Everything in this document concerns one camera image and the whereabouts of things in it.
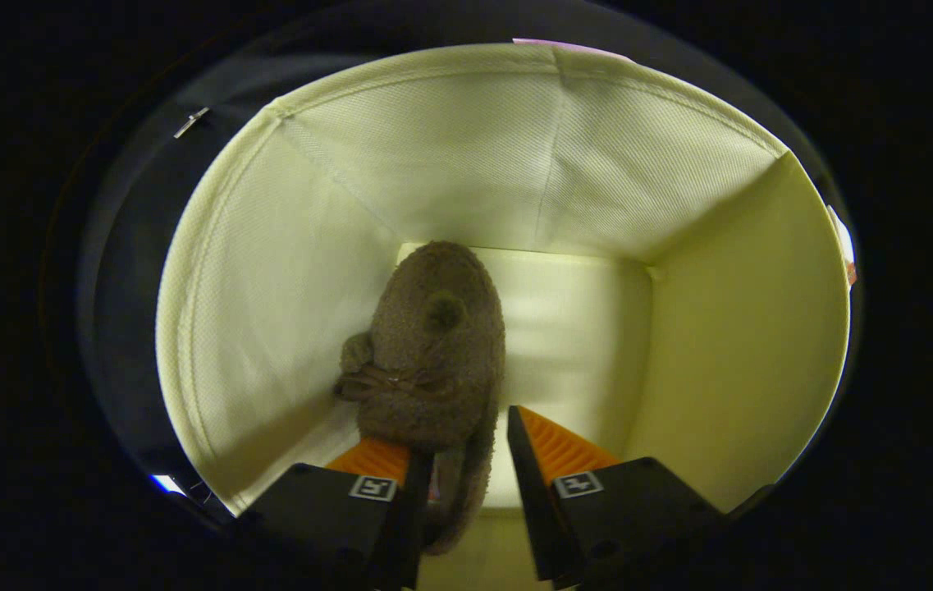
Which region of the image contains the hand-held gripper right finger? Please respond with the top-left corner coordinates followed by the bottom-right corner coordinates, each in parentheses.
top-left (507, 405), bottom-right (728, 590)

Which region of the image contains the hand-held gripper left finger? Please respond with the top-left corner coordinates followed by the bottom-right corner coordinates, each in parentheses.
top-left (235, 437), bottom-right (436, 591)

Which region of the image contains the brown fuzzy slipper shoe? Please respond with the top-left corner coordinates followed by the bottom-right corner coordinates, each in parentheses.
top-left (333, 240), bottom-right (508, 556)

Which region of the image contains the pale green fabric storage box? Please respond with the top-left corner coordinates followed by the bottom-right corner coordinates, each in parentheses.
top-left (156, 43), bottom-right (851, 591)

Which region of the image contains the pink booklet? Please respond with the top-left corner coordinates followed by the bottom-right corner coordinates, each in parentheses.
top-left (513, 38), bottom-right (635, 62)

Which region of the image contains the silver metal clip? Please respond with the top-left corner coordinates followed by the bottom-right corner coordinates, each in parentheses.
top-left (173, 107), bottom-right (211, 139)

